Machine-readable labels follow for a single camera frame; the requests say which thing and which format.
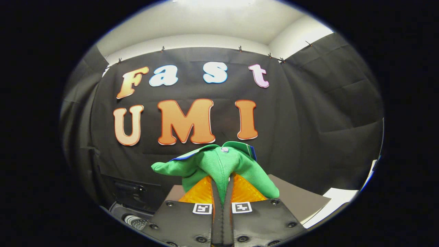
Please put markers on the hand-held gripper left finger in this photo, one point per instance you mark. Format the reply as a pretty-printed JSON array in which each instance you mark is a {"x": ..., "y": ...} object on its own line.
[{"x": 217, "y": 223}]

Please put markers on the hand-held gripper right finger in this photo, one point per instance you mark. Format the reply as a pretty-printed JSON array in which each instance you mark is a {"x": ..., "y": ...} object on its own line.
[{"x": 228, "y": 223}]

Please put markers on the green polo shirt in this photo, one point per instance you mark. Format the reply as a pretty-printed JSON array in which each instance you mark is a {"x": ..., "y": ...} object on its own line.
[{"x": 219, "y": 164}]

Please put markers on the grey washing machine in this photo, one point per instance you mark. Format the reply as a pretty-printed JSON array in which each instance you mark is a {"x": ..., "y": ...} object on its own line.
[{"x": 135, "y": 221}]

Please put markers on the grey cabinet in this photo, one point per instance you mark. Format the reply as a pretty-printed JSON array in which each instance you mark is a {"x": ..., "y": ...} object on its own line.
[{"x": 298, "y": 202}]

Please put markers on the row of small cloth clips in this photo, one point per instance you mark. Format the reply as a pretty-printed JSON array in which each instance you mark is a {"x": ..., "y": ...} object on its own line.
[{"x": 240, "y": 48}]

